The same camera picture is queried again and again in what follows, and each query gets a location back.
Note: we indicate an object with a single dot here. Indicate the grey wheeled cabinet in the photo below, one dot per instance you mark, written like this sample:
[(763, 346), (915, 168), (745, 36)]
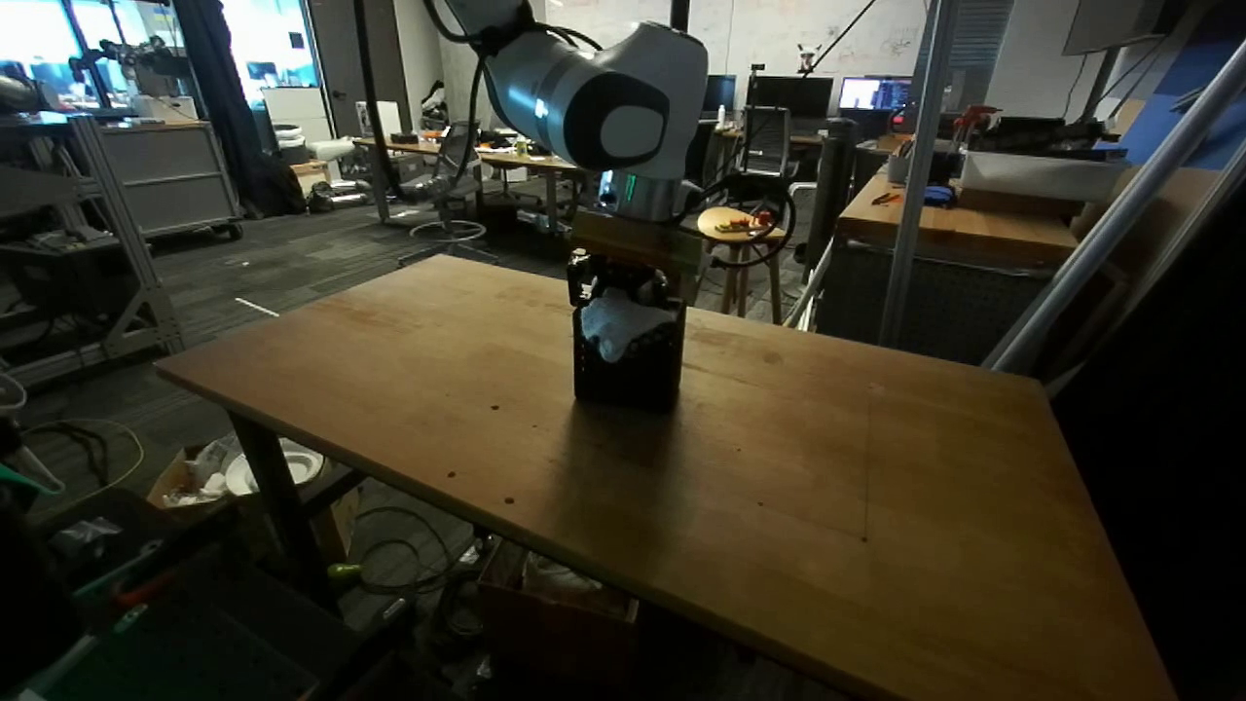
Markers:
[(168, 178)]

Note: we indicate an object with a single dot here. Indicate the grey metal shelving rack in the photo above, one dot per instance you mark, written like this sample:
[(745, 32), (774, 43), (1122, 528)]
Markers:
[(119, 233)]

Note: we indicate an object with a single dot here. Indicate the blue wall panel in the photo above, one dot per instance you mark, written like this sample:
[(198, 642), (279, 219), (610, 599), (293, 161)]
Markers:
[(1187, 104)]

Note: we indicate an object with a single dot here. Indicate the small red tool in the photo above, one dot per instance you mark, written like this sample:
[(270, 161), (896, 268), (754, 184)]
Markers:
[(742, 222)]

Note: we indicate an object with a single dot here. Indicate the wooden workbench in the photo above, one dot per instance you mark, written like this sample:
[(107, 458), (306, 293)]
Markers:
[(955, 233)]

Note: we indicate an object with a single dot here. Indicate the silver diagonal metal bar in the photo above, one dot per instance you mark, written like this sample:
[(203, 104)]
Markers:
[(1113, 217)]

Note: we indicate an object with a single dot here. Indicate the silver vertical metal post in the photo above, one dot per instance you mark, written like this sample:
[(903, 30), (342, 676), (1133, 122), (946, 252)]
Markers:
[(915, 168)]

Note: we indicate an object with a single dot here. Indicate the lit computer monitor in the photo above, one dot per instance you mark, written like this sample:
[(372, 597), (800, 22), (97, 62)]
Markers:
[(877, 96)]

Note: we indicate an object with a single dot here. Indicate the cardboard box with white items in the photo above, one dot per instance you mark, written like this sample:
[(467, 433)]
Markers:
[(209, 475)]

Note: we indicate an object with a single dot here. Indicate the black vertical pole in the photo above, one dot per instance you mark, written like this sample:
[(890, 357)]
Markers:
[(677, 14)]

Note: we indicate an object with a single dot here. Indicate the wooden office desk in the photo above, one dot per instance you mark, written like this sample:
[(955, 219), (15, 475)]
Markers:
[(530, 163), (414, 145)]

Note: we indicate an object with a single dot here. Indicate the white bin on workbench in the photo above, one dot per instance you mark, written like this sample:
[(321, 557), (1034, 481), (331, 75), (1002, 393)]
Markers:
[(1035, 178)]

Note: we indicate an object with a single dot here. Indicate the dark computer monitor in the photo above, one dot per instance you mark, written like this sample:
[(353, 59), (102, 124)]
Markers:
[(789, 96), (720, 96)]

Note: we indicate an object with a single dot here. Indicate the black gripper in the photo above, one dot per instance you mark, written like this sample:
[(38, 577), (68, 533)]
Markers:
[(580, 276)]

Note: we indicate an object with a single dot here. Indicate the black table leg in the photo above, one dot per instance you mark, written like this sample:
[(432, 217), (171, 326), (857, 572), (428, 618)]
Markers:
[(272, 498)]

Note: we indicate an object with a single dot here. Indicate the black perforated box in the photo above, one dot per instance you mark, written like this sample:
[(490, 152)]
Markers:
[(628, 379)]

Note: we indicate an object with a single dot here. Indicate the round wooden stool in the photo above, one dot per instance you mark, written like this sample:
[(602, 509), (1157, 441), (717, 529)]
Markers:
[(745, 232)]

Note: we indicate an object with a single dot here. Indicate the grey office chair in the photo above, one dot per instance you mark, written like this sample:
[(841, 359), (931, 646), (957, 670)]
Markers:
[(763, 140)]

